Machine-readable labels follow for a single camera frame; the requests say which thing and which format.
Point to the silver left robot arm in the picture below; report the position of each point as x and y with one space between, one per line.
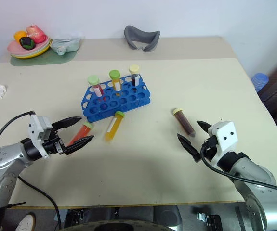
1 158

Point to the orange toy fruit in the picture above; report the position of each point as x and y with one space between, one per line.
19 34

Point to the black metal bracket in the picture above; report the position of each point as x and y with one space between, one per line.
210 220
76 217

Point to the yellow plate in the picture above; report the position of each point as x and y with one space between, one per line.
38 55

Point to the grey foam face pad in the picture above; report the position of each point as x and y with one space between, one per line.
138 34

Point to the dark liquid tube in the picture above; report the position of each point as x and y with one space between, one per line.
184 122
134 69

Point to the pale green plastic bag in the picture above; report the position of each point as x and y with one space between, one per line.
66 44

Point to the green placemat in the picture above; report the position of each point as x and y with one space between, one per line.
56 57

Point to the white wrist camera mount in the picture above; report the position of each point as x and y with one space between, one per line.
35 127
225 134

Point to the black zip tie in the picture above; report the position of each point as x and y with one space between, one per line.
17 204

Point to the white shoe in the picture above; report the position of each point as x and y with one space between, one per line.
26 222

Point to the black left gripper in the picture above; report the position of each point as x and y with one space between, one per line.
54 145

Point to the pale green plate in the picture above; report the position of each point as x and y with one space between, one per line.
20 55

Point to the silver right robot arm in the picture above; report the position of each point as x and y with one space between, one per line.
256 173

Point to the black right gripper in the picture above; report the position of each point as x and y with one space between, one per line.
209 144

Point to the blue ribbed plastic object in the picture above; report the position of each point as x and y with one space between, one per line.
259 80

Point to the black and green toy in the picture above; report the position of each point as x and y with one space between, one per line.
27 42

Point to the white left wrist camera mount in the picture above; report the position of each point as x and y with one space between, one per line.
35 127

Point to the silver rounded housing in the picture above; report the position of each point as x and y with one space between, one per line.
167 215

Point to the blue test tube rack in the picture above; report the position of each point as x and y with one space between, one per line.
143 102

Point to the pink plate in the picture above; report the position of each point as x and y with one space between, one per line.
15 48

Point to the orange liquid tube, green cap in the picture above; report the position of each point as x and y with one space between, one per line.
81 132

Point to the pink toy peach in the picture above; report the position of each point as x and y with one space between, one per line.
35 33

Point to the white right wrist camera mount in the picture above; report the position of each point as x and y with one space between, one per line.
225 134

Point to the red liquid tube, light-green cap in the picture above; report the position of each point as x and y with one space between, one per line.
93 80

